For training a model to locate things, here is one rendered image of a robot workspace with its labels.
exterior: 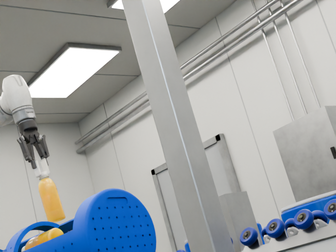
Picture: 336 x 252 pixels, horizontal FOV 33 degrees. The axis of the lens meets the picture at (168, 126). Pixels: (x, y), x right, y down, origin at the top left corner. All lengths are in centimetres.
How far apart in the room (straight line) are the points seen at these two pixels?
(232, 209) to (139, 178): 566
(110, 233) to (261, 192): 402
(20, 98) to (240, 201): 121
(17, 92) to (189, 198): 142
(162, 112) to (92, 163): 680
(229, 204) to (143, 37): 49
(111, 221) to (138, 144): 532
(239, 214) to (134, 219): 46
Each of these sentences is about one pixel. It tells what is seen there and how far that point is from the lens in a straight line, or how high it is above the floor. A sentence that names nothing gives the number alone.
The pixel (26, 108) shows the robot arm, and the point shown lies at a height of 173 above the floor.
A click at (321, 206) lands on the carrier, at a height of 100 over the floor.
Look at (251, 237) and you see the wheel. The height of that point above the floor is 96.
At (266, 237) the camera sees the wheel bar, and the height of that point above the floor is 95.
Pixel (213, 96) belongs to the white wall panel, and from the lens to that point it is 601.
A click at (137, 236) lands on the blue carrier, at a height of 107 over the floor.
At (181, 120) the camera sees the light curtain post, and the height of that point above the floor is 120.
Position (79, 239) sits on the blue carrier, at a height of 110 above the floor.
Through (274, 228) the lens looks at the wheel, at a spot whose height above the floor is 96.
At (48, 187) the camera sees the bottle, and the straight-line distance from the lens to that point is 229.
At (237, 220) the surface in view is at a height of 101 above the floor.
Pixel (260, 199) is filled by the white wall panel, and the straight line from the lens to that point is 566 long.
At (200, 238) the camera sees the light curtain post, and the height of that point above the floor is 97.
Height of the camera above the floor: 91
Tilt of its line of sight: 15 degrees up
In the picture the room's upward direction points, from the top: 16 degrees counter-clockwise
